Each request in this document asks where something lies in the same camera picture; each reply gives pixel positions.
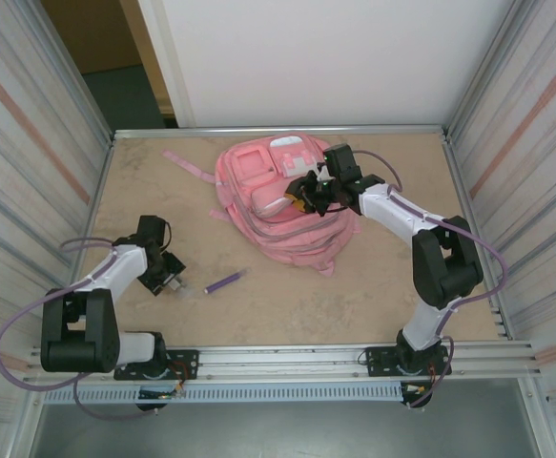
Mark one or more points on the aluminium table edge rail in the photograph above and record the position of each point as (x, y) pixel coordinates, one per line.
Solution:
(187, 131)

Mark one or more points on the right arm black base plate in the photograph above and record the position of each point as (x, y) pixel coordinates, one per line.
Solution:
(377, 362)

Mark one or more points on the purple pen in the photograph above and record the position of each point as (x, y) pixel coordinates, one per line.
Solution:
(225, 282)

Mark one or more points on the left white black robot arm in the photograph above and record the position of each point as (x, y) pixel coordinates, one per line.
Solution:
(77, 329)

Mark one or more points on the aluminium table side rail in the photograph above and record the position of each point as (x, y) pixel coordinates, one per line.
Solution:
(462, 191)
(92, 217)

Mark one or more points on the wide aluminium mounting rail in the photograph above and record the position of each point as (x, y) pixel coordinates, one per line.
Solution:
(277, 358)

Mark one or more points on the pink backpack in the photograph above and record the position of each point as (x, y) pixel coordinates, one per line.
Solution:
(277, 219)

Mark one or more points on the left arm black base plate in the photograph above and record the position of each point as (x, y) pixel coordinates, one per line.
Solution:
(182, 363)

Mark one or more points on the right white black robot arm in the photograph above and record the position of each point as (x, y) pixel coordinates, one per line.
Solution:
(444, 272)

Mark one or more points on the aluminium frame post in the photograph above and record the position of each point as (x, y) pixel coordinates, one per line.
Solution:
(468, 95)
(91, 102)

